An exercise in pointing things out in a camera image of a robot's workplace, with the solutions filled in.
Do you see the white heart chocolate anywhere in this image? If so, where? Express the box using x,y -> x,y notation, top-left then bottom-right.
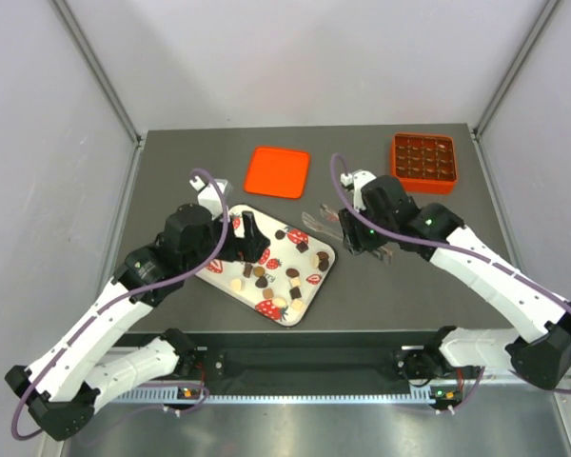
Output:
229,278 -> 245,291

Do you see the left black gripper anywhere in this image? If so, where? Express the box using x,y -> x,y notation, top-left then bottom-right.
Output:
183,209 -> 269,274

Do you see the white strawberry tray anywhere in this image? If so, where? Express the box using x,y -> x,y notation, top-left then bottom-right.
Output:
197,204 -> 337,328

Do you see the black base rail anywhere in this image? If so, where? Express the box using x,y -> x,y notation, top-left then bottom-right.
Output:
168,330 -> 435,396

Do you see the orange box lid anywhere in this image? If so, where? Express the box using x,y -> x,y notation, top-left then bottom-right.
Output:
243,146 -> 310,200

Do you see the white cube chocolate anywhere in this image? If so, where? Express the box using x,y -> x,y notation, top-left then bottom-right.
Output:
291,299 -> 304,310

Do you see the cream almond chocolate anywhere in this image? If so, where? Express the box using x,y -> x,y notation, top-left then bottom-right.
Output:
271,297 -> 287,308

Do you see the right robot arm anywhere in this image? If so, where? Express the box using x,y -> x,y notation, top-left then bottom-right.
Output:
332,170 -> 571,390

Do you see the brown rectangular chocolate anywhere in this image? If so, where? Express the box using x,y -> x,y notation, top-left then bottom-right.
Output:
243,264 -> 253,278

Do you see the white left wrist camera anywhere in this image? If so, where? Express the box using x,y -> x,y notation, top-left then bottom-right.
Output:
189,175 -> 232,207

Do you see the cream oval chocolate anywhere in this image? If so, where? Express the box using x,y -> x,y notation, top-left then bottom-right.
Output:
311,254 -> 321,269

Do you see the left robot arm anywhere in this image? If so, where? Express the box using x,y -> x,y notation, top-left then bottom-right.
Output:
5,176 -> 268,441

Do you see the dark heart chocolate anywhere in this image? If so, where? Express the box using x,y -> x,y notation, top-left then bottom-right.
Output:
255,276 -> 268,288

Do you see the orange compartment box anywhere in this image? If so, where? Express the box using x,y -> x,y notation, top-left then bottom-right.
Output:
389,132 -> 459,195

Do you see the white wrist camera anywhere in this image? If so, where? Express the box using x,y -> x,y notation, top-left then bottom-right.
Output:
340,169 -> 376,212
189,175 -> 232,207

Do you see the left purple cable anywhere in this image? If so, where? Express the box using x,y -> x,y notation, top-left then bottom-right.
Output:
11,167 -> 230,440

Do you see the dark small square chocolate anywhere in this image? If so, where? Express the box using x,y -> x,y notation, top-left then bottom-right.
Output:
289,288 -> 302,300

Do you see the brown dome chocolate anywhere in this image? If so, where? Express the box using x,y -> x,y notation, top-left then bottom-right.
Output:
285,268 -> 300,278

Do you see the brown oval chocolate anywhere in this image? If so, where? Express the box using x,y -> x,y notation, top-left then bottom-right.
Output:
317,251 -> 330,271

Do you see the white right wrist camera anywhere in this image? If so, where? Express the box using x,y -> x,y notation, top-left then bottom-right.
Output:
340,169 -> 376,212

